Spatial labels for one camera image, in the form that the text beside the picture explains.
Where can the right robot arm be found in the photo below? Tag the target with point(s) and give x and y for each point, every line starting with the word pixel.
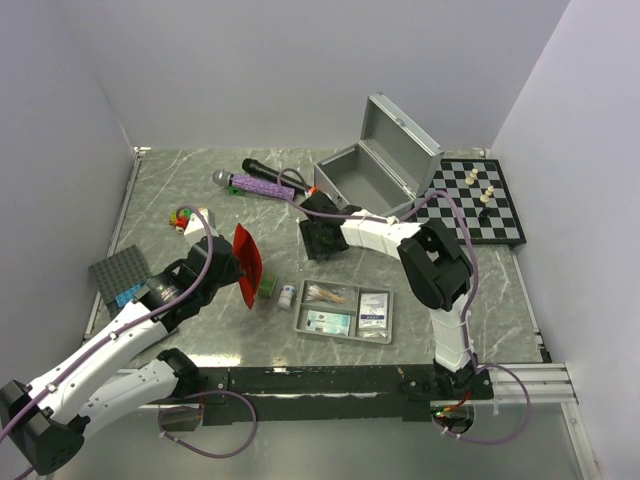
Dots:
pixel 440 275

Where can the chess board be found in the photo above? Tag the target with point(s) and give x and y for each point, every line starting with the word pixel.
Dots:
pixel 504 226

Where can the white blue instruction packet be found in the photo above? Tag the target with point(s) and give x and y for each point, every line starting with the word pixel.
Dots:
pixel 373 316

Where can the black chess piece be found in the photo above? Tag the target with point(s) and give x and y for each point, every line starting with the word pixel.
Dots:
pixel 485 214

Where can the blue toy brick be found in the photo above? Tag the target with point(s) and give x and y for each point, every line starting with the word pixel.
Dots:
pixel 128 295

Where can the grey plastic divided tray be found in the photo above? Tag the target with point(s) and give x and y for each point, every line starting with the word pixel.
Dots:
pixel 351 294

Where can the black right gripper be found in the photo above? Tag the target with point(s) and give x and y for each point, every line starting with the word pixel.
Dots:
pixel 313 246

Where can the cotton swabs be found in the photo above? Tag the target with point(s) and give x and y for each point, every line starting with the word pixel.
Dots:
pixel 316 292

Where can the grey brick baseplate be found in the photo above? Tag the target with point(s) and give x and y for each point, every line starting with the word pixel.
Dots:
pixel 112 276

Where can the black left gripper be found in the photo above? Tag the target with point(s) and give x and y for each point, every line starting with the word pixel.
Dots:
pixel 234 271

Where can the grey metal storage box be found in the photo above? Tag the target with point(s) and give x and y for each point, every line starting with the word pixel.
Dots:
pixel 387 169

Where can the red first aid pouch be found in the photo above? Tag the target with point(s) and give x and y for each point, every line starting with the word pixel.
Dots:
pixel 248 255

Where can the green medicine box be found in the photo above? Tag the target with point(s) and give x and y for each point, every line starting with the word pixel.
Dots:
pixel 267 285

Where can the aluminium frame rail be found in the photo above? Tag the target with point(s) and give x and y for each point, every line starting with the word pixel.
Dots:
pixel 546 383

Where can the cream chess pawn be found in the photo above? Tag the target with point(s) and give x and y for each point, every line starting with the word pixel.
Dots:
pixel 486 196

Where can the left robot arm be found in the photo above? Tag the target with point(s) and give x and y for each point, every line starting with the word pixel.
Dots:
pixel 49 418

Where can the black microphone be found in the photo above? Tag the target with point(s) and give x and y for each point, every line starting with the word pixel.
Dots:
pixel 257 169

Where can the toy brick car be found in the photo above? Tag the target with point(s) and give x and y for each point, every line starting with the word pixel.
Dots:
pixel 179 219

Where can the purple glitter microphone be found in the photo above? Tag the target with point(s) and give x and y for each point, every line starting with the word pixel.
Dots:
pixel 253 185

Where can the black mounting base rail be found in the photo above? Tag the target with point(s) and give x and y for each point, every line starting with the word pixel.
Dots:
pixel 405 391

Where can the light blue gauze packet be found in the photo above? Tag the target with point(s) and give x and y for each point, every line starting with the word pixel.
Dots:
pixel 327 322

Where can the cream chess piece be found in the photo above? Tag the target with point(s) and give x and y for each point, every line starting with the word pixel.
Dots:
pixel 472 177

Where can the green toy brick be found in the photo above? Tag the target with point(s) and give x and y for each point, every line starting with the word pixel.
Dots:
pixel 235 191

